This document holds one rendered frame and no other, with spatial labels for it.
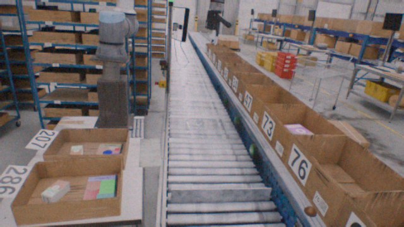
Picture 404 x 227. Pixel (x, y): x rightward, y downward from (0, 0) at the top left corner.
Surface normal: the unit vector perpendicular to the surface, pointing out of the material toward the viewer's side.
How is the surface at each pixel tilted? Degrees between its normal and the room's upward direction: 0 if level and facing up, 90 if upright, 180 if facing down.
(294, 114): 90
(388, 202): 90
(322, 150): 89
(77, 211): 91
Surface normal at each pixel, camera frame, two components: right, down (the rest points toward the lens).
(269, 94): 0.10, 0.39
